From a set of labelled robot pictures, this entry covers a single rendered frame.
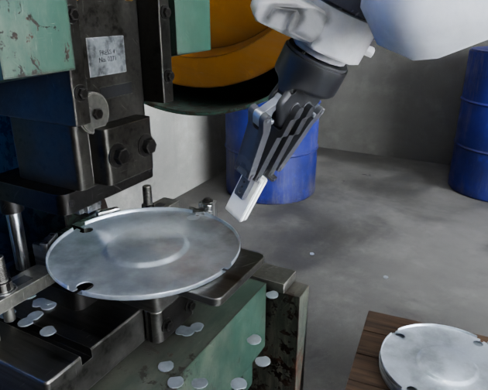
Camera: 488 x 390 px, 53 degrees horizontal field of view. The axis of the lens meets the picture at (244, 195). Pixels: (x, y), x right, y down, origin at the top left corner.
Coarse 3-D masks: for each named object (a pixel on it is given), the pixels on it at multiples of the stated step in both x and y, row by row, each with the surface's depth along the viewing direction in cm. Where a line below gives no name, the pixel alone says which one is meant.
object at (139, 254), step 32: (96, 224) 82; (128, 224) 82; (160, 224) 82; (192, 224) 82; (224, 224) 82; (64, 256) 72; (96, 256) 72; (128, 256) 71; (160, 256) 71; (192, 256) 72; (224, 256) 72; (96, 288) 64; (128, 288) 64; (160, 288) 64; (192, 288) 64
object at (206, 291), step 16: (240, 256) 73; (256, 256) 73; (240, 272) 68; (208, 288) 64; (224, 288) 64; (128, 304) 74; (144, 304) 72; (160, 304) 72; (176, 304) 76; (192, 304) 78; (208, 304) 63; (160, 320) 73; (176, 320) 76; (160, 336) 74
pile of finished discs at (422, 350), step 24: (408, 336) 118; (432, 336) 118; (456, 336) 118; (384, 360) 110; (408, 360) 110; (432, 360) 109; (456, 360) 109; (480, 360) 110; (408, 384) 103; (432, 384) 103; (456, 384) 103; (480, 384) 103
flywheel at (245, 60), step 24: (216, 0) 96; (240, 0) 93; (216, 24) 97; (240, 24) 95; (216, 48) 99; (240, 48) 93; (264, 48) 90; (192, 72) 100; (216, 72) 97; (240, 72) 94; (264, 72) 92
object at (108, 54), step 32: (96, 0) 63; (128, 0) 68; (96, 32) 64; (128, 32) 69; (96, 64) 65; (128, 64) 70; (96, 96) 65; (128, 96) 72; (32, 128) 67; (64, 128) 64; (96, 128) 65; (128, 128) 68; (32, 160) 70; (64, 160) 66; (96, 160) 67; (128, 160) 68
